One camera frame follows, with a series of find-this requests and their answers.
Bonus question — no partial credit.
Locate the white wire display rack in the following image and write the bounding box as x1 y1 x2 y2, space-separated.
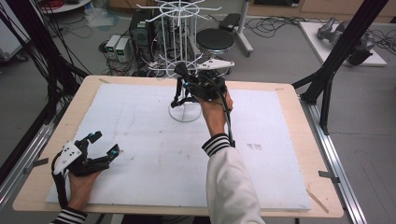
135 0 224 123

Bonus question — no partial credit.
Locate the person's right hand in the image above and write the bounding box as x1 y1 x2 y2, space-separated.
198 89 234 137

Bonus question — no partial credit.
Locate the black computer tower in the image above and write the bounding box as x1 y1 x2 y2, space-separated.
128 8 157 62

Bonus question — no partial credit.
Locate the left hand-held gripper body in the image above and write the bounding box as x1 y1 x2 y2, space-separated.
51 139 112 177

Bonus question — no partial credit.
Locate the black metal frame post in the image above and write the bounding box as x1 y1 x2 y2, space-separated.
0 0 92 185
291 0 390 135

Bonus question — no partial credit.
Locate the black bow tie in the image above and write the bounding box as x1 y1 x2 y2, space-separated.
170 61 201 109

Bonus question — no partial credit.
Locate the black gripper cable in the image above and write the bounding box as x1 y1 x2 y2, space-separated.
214 79 237 148
50 151 70 209

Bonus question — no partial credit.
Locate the clear plastic bag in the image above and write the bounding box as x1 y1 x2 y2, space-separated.
84 7 120 30

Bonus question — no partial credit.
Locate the person's left hand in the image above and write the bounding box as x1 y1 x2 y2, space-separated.
66 169 103 211

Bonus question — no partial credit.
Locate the black round stool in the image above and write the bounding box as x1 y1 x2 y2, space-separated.
195 28 236 77

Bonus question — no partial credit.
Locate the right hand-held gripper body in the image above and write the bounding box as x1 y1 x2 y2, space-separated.
188 58 235 103

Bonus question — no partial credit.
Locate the round white table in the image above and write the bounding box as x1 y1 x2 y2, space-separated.
39 0 93 14

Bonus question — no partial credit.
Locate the white stand base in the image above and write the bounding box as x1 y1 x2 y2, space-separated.
233 0 255 58

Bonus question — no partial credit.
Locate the grey metal clamp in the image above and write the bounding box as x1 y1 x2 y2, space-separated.
22 157 50 175
318 170 341 185

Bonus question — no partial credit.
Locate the wooden stick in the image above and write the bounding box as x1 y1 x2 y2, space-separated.
305 189 331 215

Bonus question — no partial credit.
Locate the aluminium rail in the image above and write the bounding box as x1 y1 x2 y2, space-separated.
300 95 369 224
0 122 56 210

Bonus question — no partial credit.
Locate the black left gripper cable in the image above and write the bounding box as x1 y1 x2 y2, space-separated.
50 151 70 209

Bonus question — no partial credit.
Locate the grey power supply unit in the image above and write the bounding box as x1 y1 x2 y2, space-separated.
115 37 132 63
105 34 121 60

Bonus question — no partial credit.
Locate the white foam mat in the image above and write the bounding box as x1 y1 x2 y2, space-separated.
45 82 313 212

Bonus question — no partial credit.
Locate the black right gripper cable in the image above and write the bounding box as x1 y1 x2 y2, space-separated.
214 79 237 148

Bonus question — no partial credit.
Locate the black floor cables bundle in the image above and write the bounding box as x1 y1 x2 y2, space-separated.
245 15 307 40

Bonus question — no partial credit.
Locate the white floor board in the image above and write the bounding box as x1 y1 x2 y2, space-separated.
298 21 389 67

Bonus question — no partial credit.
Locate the black box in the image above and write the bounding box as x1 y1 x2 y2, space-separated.
218 12 243 33

